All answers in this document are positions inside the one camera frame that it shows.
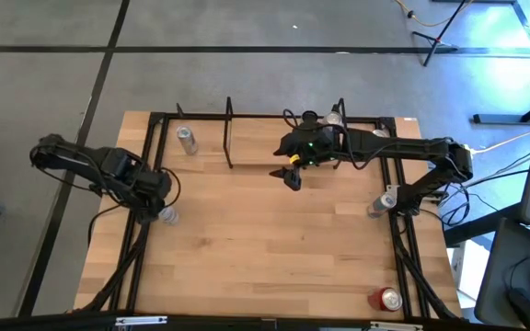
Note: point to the white corner bracket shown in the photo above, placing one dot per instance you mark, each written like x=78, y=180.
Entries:
x=391, y=189

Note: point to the dark-lidded beverage can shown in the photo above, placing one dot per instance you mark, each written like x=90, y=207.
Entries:
x=310, y=115

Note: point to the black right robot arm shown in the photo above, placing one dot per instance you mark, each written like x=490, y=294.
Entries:
x=412, y=147

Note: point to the black aluminium table frame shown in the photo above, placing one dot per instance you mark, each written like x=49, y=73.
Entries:
x=210, y=323

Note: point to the black desk crossbar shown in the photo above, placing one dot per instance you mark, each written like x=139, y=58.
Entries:
x=476, y=227

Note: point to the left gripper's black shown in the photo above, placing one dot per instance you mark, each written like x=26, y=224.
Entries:
x=150, y=188

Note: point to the pale beverage can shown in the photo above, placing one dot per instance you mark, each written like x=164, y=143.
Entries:
x=334, y=118

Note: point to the black computer mouse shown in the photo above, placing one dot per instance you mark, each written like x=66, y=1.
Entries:
x=529, y=308

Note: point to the black tripod stand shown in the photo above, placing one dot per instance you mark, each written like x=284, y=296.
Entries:
x=436, y=41

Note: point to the tall silver beverage can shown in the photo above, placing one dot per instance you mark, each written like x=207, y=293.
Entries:
x=187, y=142

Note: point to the grey side desk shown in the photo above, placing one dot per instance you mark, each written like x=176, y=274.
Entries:
x=499, y=276

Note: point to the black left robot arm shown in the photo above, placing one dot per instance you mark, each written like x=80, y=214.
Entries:
x=72, y=158

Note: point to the silver metal bracket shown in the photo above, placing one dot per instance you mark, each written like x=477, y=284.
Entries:
x=396, y=326
x=141, y=320

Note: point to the short silver beverage can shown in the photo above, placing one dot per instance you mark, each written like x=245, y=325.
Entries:
x=169, y=216

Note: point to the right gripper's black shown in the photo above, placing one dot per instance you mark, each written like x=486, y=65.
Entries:
x=308, y=144

